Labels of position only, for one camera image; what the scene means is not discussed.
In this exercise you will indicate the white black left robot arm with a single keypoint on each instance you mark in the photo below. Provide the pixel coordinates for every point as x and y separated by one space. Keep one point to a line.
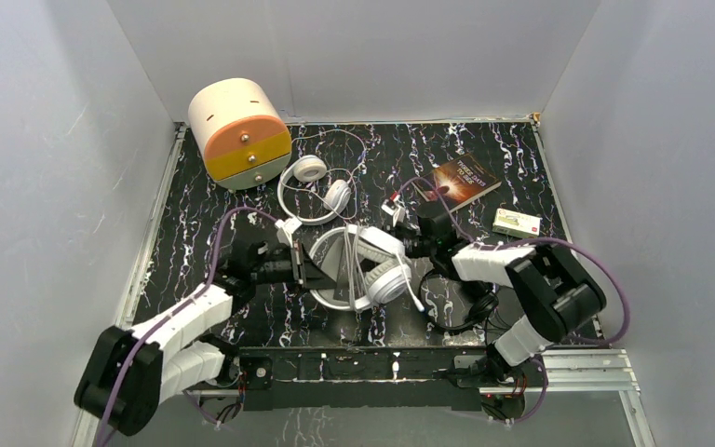
130 372

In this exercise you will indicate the small white green box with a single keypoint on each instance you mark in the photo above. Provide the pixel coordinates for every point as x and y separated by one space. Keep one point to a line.
516 224

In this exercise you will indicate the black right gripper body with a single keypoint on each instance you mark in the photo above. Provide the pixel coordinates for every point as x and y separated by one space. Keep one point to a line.
415 244

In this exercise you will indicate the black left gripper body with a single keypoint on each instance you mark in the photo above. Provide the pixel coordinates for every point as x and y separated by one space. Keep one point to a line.
299 262

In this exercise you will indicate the black wired headphones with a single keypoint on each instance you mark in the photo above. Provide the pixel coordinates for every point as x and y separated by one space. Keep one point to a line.
453 307

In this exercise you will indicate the small white on-ear headphones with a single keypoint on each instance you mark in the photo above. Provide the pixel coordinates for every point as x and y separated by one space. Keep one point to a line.
333 188

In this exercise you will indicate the pastel mini drawer cabinet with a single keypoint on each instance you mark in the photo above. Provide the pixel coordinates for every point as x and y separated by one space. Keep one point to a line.
241 137

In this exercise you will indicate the large white over-ear headphones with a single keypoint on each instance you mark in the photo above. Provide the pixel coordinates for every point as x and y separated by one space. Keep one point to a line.
369 266

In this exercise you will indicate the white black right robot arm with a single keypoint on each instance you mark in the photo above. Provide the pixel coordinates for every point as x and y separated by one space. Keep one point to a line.
555 292

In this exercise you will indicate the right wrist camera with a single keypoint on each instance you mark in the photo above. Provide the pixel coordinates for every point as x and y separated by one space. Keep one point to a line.
395 211

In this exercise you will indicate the orange brown paperback book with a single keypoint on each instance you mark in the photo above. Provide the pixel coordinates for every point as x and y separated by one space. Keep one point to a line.
459 182

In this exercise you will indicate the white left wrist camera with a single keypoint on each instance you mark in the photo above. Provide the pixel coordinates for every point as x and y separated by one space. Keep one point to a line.
285 229

